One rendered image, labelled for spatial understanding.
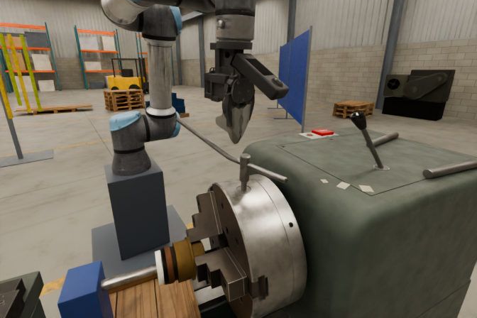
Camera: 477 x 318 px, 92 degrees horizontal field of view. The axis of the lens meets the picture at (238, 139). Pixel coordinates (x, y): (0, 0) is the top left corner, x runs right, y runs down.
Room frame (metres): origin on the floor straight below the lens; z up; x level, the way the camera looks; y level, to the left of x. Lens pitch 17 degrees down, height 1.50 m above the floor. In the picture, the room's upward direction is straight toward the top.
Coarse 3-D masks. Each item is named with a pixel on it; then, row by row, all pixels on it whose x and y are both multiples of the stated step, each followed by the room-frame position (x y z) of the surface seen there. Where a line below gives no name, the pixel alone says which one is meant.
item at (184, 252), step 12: (180, 240) 0.45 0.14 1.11; (168, 252) 0.40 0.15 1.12; (180, 252) 0.40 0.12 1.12; (192, 252) 0.40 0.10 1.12; (204, 252) 0.42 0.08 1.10; (168, 264) 0.38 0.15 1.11; (180, 264) 0.39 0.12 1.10; (192, 264) 0.39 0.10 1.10; (168, 276) 0.37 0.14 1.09; (180, 276) 0.38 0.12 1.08; (192, 276) 0.39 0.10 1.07
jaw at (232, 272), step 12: (216, 252) 0.42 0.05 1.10; (228, 252) 0.42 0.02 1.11; (204, 264) 0.38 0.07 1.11; (216, 264) 0.38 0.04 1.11; (228, 264) 0.38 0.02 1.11; (204, 276) 0.38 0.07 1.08; (216, 276) 0.36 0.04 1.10; (228, 276) 0.34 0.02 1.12; (240, 276) 0.34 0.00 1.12; (228, 288) 0.32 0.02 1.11; (240, 288) 0.33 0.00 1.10; (252, 288) 0.33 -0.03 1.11; (264, 288) 0.34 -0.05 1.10
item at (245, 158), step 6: (240, 156) 0.46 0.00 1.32; (246, 156) 0.45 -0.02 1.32; (240, 162) 0.46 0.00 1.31; (246, 162) 0.45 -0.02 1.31; (240, 168) 0.46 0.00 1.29; (246, 168) 0.45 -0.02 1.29; (240, 174) 0.46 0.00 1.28; (246, 174) 0.45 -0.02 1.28; (240, 180) 0.46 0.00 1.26; (246, 180) 0.45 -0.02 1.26; (246, 186) 0.46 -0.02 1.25
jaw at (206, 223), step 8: (208, 192) 0.52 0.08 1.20; (200, 200) 0.50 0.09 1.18; (208, 200) 0.51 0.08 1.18; (200, 208) 0.49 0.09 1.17; (208, 208) 0.49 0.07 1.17; (216, 208) 0.50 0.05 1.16; (192, 216) 0.49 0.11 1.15; (200, 216) 0.48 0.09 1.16; (208, 216) 0.48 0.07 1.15; (216, 216) 0.49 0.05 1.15; (200, 224) 0.47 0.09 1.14; (208, 224) 0.47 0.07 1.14; (216, 224) 0.48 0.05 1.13; (192, 232) 0.45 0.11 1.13; (200, 232) 0.45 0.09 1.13; (208, 232) 0.46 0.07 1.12; (216, 232) 0.46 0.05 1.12; (192, 240) 0.44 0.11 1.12
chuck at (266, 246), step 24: (216, 192) 0.50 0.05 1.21; (264, 192) 0.46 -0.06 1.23; (240, 216) 0.39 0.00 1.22; (264, 216) 0.40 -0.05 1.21; (216, 240) 0.51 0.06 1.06; (240, 240) 0.37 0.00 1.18; (264, 240) 0.37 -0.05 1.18; (240, 264) 0.37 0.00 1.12; (264, 264) 0.34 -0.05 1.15; (288, 264) 0.36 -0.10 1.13; (288, 288) 0.35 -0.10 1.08; (240, 312) 0.37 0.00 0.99; (264, 312) 0.34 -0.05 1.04
